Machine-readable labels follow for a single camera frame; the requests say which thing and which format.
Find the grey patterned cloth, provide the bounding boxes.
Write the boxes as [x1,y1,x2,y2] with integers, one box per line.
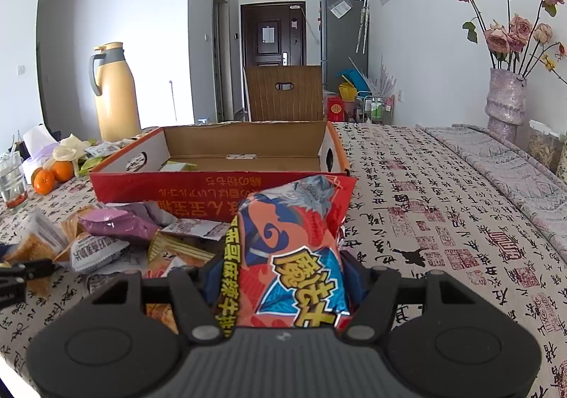
[416,125,567,248]

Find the yellow thermos jug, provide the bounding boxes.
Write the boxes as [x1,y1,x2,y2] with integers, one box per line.
[89,42,142,142]

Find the red cardboard box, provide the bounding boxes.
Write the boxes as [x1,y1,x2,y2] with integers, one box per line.
[89,120,350,222]

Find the clear glass cup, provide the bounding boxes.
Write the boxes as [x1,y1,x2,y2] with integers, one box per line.
[0,152,28,209]

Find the wooden chair back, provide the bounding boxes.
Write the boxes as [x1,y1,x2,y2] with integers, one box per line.
[243,66,326,122]

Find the white dried grass bunch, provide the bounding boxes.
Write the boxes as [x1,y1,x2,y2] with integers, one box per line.
[370,55,397,95]

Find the pink textured vase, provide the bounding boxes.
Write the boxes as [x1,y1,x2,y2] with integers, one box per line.
[485,68,528,144]

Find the clear storage jar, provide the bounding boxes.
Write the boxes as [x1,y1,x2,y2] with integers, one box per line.
[527,120,567,175]

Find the lilac tissue pack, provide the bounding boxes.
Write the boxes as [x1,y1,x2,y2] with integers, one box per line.
[22,125,60,164]

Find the wire storage trolley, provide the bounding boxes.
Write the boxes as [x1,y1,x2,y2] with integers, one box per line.
[354,90,395,124]

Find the dark brown entrance door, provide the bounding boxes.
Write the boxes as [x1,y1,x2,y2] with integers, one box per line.
[240,1,307,68]

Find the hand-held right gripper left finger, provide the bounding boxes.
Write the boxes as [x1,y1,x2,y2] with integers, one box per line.
[86,258,235,346]

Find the grey refrigerator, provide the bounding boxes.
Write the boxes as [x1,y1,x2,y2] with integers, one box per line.
[320,0,369,89]

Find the white umbrella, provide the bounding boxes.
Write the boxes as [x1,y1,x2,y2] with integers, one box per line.
[357,0,369,54]

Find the white blue snack packet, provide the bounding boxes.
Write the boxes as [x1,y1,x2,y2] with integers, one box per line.
[85,142,122,157]

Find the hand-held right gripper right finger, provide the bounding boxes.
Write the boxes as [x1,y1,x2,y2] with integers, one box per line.
[341,252,482,344]

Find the pile of mixed snacks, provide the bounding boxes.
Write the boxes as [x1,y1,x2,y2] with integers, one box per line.
[0,202,231,299]

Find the grey interior door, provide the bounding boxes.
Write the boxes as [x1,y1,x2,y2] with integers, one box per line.
[212,0,234,122]

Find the dried rose bouquet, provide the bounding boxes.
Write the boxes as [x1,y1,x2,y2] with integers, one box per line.
[445,0,567,80]

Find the red blue snack packet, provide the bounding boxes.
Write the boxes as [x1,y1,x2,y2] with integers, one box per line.
[213,175,359,332]

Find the orange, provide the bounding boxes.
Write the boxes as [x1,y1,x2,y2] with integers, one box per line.
[50,160,74,183]
[32,168,56,196]

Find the white rubber gloves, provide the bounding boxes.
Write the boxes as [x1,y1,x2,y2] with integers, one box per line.
[53,134,91,164]

